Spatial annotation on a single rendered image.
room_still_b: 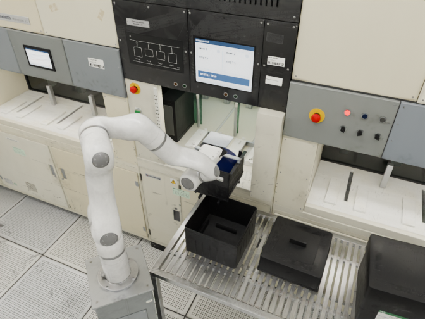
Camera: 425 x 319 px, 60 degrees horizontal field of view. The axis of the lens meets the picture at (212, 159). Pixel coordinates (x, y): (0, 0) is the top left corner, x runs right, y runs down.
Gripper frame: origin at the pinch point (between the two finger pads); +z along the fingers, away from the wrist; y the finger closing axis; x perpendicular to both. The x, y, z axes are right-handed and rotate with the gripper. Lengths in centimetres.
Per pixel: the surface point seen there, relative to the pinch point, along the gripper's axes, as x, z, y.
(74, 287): -126, -36, -90
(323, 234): -39, 1, 57
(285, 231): -39, -6, 40
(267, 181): -23.9, 10.2, 24.1
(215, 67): 30.9, 14.9, -7.8
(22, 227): -126, -10, -165
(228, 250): -37, -29, 19
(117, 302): -51, -65, -20
